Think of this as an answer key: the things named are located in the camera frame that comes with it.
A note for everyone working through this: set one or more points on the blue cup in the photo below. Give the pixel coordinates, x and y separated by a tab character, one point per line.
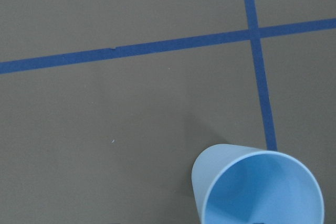
240	184

